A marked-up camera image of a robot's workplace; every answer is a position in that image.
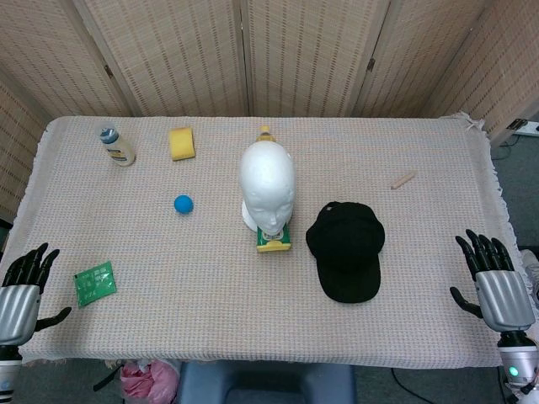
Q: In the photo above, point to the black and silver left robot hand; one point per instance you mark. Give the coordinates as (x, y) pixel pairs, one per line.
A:
(17, 301)

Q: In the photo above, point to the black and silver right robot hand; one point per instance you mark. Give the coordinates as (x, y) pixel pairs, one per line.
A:
(503, 296)

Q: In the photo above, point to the black baseball cap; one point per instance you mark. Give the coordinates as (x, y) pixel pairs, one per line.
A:
(345, 248)

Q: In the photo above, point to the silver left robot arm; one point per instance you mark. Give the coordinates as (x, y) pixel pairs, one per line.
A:
(7, 374)

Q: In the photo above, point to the small plastic bottle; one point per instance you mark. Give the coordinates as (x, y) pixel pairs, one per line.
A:
(119, 151)

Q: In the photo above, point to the white foam mannequin head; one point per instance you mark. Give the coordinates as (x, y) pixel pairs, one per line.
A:
(266, 177)

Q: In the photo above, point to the green sachet packet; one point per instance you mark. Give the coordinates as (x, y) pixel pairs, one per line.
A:
(94, 284)

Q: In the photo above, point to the wooden dowel stick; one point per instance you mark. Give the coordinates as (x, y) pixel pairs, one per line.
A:
(403, 180)

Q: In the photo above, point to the pink plastic bag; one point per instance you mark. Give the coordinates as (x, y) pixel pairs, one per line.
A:
(147, 383)

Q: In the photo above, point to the white power strip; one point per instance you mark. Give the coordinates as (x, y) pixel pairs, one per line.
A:
(526, 126)

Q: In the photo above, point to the beige woven tablecloth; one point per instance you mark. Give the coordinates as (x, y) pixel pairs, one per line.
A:
(189, 294)

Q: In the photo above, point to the blue ball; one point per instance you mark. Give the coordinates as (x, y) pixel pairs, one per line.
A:
(184, 204)

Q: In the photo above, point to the yellow sponge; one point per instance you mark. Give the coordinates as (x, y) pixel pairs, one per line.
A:
(182, 145)

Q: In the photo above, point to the green and yellow carton box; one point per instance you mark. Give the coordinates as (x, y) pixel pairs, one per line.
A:
(273, 244)

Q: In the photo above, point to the blue padded chair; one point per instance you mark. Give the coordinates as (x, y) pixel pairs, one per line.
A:
(265, 383)

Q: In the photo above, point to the yellow bottle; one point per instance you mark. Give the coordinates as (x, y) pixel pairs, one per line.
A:
(265, 134)

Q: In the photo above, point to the woven folding screen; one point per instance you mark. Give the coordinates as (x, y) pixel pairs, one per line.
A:
(177, 54)

